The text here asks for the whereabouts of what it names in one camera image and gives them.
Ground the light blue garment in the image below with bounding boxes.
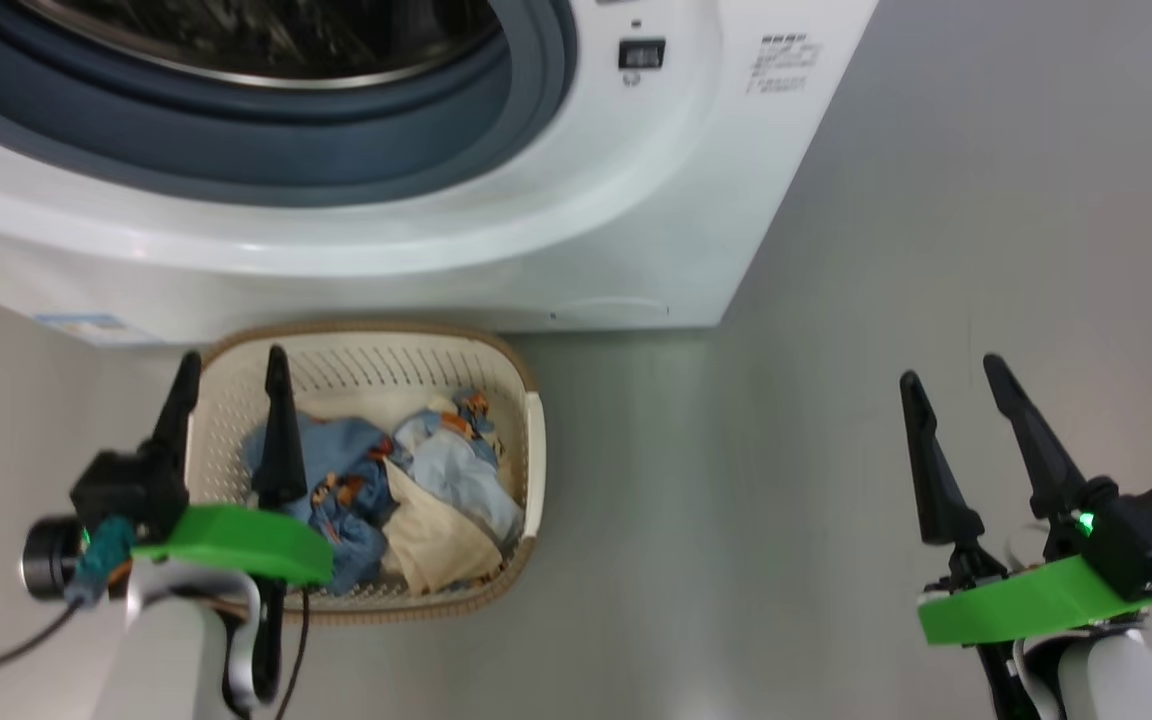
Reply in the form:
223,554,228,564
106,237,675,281
391,388,526,547

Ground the cream garment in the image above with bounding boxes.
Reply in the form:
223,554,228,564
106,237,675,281
380,458,503,597

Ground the teal cable connector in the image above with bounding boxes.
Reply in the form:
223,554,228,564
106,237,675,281
64,515,138,610

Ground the steel washing drum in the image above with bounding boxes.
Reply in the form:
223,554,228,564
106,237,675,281
16,0,505,91

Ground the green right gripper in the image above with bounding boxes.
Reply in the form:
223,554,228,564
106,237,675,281
899,353,1152,647

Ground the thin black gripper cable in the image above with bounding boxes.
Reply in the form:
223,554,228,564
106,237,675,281
274,588,313,720

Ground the white washing machine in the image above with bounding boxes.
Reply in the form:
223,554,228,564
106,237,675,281
0,0,879,347

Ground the blue patterned garment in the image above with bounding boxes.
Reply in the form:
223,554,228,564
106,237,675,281
241,415,399,597

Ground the blue white energy label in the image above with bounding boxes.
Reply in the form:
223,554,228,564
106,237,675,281
34,313,163,347

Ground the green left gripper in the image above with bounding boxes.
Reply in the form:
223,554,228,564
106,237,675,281
131,345,335,589

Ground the grey rubber door gasket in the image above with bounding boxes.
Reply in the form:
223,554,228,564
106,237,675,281
0,0,579,209

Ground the cream perforated laundry basket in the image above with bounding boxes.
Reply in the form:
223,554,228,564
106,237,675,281
181,320,547,627

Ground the round white filter cover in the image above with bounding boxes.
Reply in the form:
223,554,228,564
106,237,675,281
551,296,672,326

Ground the thin dark camera cable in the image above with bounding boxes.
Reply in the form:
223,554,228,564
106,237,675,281
0,598,87,674

